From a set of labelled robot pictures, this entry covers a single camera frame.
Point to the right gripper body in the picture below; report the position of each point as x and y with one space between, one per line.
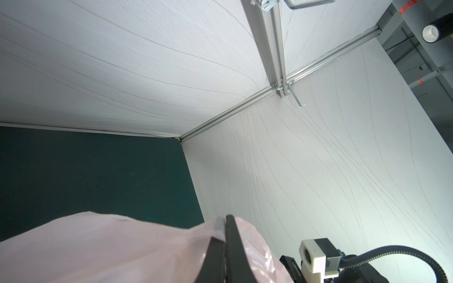
293 269

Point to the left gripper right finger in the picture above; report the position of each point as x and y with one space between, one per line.
238 269

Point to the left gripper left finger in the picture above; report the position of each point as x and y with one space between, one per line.
213 267

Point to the pink plastic bag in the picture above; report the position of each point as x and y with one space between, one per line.
96 248

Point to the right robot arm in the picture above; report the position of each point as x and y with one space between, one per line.
362 274

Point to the metal hook clamp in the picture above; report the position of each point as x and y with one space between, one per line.
289 88
293 4

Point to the black white pipe end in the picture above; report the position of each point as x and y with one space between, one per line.
438 29

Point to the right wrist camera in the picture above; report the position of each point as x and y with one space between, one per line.
320 260

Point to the metal crossbar rail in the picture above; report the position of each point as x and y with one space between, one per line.
270 13

